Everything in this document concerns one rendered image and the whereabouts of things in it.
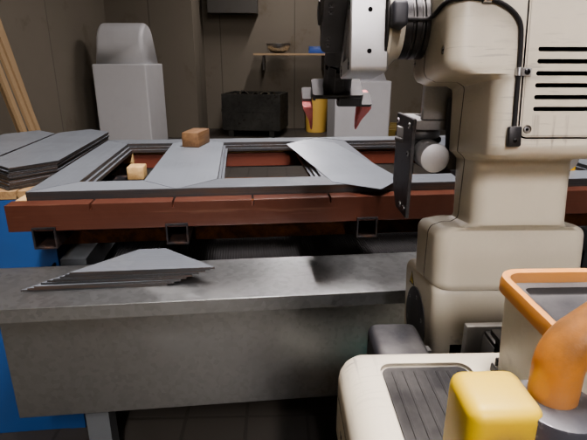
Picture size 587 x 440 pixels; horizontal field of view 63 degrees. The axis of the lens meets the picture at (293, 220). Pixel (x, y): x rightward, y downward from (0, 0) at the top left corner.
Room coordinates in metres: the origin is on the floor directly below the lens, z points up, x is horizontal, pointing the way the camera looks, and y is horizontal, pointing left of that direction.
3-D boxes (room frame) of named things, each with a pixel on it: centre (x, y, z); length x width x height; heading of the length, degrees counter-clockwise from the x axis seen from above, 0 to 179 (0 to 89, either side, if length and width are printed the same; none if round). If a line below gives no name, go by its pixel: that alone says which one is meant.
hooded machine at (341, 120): (6.29, -0.83, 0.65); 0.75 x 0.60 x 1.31; 92
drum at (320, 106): (8.00, -0.36, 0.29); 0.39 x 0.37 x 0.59; 92
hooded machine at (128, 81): (6.35, 2.07, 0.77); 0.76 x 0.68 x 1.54; 2
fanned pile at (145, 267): (0.96, 0.37, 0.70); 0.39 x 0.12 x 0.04; 96
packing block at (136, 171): (1.48, 0.49, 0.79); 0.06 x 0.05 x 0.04; 6
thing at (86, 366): (1.05, 0.02, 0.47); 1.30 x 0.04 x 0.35; 96
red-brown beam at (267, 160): (1.83, -0.09, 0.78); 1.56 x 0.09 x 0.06; 96
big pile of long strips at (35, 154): (1.64, 0.91, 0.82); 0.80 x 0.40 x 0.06; 6
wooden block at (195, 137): (1.69, 0.34, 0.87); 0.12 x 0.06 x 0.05; 172
